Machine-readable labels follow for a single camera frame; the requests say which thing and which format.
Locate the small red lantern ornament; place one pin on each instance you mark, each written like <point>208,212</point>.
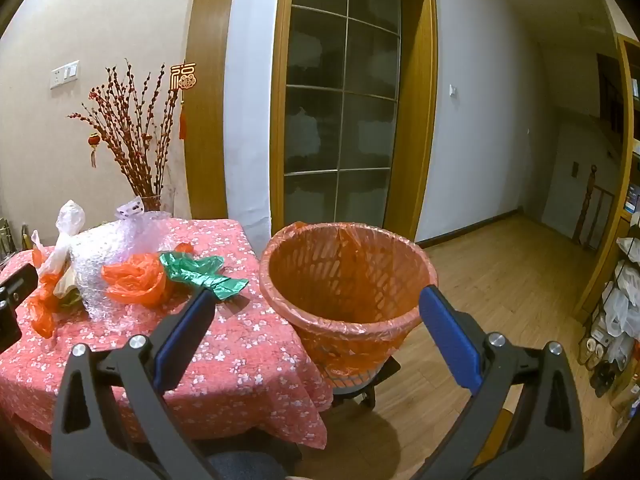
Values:
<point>93,141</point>

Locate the glass vase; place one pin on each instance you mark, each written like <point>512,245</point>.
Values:
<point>152,205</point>

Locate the wooden door frame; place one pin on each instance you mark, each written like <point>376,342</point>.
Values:
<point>207,110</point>

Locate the bubble wrap sheet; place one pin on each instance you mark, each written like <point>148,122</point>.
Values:
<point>100,270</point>

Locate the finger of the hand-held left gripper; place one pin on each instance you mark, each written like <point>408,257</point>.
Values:
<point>22,282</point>

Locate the green plastic bag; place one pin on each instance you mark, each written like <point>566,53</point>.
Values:
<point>200,272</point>
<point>67,295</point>

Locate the glass panel door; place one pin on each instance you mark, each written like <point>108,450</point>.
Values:
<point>340,110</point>

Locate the long orange plastic bag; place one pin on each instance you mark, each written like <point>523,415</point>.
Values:
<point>42,317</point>

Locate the wooden post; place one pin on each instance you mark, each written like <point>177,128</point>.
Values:
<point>586,210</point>

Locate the white light switch panel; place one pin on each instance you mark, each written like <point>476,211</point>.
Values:
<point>65,75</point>

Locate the red gold wall hanging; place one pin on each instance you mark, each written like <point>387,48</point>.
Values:
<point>183,77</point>

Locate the orange lined trash basket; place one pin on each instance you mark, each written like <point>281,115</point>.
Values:
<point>345,285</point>

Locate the gold bottle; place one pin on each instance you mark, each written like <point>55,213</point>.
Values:
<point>25,239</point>

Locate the red berry branches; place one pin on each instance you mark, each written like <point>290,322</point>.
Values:
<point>135,150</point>

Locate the clear plastic bag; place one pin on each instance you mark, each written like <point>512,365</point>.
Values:
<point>70,220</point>

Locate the white black-dotted wrapper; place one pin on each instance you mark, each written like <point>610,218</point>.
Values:
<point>129,209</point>

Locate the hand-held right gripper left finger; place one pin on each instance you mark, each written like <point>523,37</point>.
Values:
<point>185,332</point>

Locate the wooden shelf unit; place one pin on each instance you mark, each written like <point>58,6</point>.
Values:
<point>607,260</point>

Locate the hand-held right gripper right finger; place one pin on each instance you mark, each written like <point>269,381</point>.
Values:
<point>450,340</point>

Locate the crumpled orange plastic bag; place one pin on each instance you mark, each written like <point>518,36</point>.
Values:
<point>135,280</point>

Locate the black stool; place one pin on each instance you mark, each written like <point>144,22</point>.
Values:
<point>360,390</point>

